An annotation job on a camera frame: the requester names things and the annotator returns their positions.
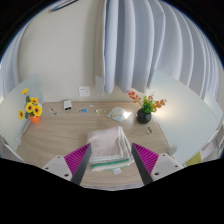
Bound white wall socket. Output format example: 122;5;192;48
78;85;91;98

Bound frosted glass desk partition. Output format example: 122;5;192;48
0;73;44;151
146;69;223;164

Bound yellow-green chair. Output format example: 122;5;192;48
184;151;203;168

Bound orange round vase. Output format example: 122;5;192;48
29;114;42;124

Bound white chair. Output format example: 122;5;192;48
0;134;26;163
201;123;224;159

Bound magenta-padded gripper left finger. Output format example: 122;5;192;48
41;142;93;186

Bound beige towel with green stripe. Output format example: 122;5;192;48
86;125;135;176

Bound round wall clock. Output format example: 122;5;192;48
49;0;79;12

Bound yellow sunflower bouquet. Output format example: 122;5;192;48
18;88;43;120

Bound light grey curtain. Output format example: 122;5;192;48
0;19;29;98
94;0;221;101

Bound white partition bracket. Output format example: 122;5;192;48
167;145;179;157

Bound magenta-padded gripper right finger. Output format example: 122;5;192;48
130;142;184;186

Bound small white box device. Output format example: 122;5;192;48
63;99;73;112

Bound black round vase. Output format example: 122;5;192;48
136;108;153;125

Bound orange flowers with green leaves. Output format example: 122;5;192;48
126;90;168;114

